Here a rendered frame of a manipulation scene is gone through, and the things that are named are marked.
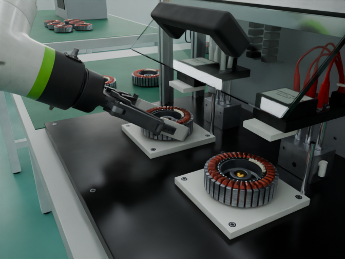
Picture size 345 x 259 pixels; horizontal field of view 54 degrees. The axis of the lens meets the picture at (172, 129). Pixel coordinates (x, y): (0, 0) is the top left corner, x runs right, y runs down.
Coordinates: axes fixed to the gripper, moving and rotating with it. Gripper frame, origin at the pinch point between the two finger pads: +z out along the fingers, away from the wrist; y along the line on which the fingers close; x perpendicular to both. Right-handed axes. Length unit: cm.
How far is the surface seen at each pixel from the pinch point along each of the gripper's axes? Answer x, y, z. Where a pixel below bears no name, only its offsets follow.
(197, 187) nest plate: 4.2, -21.2, -3.0
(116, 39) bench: -10, 134, 31
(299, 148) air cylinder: -8.1, -24.1, 10.5
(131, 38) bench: -15, 135, 40
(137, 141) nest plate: 5.6, -2.0, -5.2
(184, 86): -8.3, -1.8, -0.9
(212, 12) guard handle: -15.6, -36.7, -24.6
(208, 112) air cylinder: -5.2, 2.2, 11.0
